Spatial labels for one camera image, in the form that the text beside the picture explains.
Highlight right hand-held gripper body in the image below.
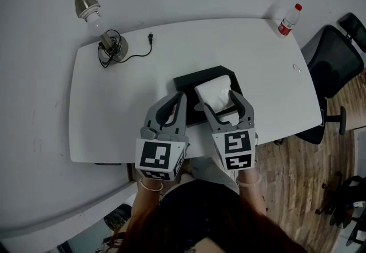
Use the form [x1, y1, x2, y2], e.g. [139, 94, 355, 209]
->
[211, 126, 258, 172]

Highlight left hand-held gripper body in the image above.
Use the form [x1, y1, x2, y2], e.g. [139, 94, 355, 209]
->
[134, 127, 191, 181]

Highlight white plastic bag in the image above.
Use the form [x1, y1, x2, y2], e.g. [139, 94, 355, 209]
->
[194, 74, 237, 114]

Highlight black box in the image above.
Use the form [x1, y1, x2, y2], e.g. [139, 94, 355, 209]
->
[173, 65, 244, 127]

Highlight person's right forearm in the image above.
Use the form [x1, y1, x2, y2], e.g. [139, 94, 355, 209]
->
[236, 170, 268, 215]

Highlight person's left forearm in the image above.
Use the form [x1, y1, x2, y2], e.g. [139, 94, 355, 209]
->
[130, 177, 165, 227]

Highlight gold bangle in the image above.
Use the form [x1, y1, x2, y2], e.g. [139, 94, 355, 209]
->
[138, 177, 164, 192]

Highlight pale pink bangle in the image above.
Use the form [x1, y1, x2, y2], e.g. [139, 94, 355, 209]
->
[236, 174, 262, 187]

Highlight person's light grey trousers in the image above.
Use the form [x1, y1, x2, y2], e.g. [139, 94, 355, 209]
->
[178, 156, 241, 195]

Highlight person's black top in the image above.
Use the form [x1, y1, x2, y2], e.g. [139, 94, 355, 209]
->
[160, 179, 258, 253]

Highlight black round bin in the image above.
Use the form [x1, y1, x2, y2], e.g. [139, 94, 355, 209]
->
[103, 207, 132, 231]

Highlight clear bottle with red cap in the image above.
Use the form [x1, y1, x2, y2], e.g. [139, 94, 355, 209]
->
[277, 3, 303, 38]

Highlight black mesh office chair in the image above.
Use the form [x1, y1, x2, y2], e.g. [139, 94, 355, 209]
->
[294, 13, 366, 145]

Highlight white vent panel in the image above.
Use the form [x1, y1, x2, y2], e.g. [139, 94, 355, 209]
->
[354, 128, 366, 178]

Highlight silver desk lamp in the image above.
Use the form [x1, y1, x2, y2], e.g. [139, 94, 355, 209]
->
[74, 0, 129, 64]

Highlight black lamp cable with plug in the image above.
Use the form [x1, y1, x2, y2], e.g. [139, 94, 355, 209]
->
[97, 28, 155, 69]

